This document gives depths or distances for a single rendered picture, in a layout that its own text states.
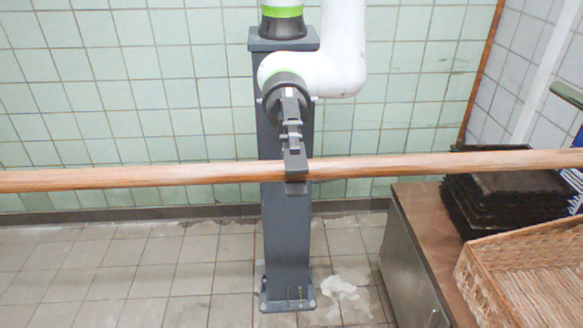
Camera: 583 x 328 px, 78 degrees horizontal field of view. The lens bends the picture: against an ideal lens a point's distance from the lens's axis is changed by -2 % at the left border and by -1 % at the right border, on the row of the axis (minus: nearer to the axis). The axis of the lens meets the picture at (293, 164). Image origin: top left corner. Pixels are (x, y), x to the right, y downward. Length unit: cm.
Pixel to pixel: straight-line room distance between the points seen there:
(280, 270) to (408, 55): 114
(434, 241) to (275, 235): 58
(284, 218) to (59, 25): 125
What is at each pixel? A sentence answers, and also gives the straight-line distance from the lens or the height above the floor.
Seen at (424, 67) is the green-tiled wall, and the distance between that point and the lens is 190.
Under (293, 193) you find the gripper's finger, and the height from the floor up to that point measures 118.
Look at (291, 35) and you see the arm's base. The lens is 108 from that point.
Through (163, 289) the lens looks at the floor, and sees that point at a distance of 195.
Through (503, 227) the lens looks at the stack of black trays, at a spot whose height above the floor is 67.
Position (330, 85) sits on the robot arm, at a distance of 78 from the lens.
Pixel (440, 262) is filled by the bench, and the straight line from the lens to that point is 128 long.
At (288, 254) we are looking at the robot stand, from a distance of 154.
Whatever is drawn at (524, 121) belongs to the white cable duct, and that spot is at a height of 81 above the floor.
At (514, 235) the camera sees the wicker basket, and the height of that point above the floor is 75.
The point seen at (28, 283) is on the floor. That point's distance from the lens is 228.
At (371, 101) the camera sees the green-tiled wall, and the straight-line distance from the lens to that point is 188.
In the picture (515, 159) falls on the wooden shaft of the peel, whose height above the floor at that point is 121.
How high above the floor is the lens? 149
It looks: 34 degrees down
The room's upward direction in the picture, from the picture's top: straight up
